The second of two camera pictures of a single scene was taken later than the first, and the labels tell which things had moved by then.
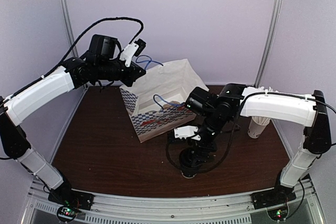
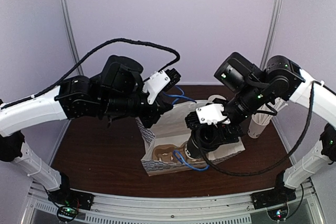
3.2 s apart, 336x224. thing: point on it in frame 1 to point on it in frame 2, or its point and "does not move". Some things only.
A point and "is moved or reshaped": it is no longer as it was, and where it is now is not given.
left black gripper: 134,74 to 162,105
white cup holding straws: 257,125 does not move
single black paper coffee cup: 189,161 is moved or reshaped
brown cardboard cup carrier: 169,106 is moved or reshaped
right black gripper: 200,146 to 228,134
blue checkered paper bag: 156,100 is moved or reshaped
